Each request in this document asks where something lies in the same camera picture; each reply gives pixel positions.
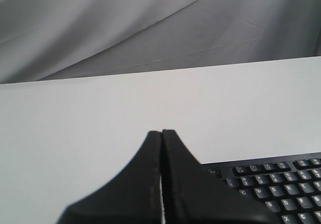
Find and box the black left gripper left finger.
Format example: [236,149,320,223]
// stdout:
[58,131,163,223]

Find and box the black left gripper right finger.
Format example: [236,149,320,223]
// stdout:
[160,130,276,223]

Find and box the black acer keyboard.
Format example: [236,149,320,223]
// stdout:
[202,152,320,223]

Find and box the grey backdrop cloth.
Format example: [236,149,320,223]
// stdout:
[1,0,320,83]

